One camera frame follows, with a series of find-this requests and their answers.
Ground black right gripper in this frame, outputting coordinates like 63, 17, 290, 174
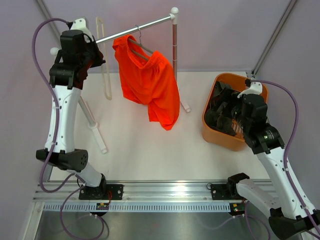
209, 86, 250, 132

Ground dark green shorts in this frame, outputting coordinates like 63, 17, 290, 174
204, 81, 242, 137

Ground white plastic hanger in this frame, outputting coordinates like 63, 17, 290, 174
95, 17, 112, 101

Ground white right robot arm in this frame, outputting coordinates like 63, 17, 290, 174
213, 89, 320, 240

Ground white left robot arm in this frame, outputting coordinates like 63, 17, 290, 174
36, 29, 108, 200

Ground grey metal hanger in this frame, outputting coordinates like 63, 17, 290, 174
128, 24, 154, 61

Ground orange shorts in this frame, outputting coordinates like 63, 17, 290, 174
112, 35, 180, 131

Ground orange plastic basket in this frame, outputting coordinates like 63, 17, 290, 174
201, 73, 270, 152

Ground silver white clothes rack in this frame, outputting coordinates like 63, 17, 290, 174
49, 6, 192, 154

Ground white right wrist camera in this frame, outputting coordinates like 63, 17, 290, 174
237, 78, 263, 99

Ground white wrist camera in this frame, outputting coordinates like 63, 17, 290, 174
237, 78, 263, 99
70, 16, 93, 40

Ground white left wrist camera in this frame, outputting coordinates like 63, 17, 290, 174
70, 16, 93, 40

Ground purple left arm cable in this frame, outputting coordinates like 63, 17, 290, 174
32, 17, 111, 240

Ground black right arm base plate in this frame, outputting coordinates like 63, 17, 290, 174
210, 183, 239, 200

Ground aluminium mounting rail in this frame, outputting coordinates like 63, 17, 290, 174
32, 181, 283, 203

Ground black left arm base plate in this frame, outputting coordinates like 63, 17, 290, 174
78, 184, 124, 201

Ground white slotted cable duct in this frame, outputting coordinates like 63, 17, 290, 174
43, 202, 231, 213

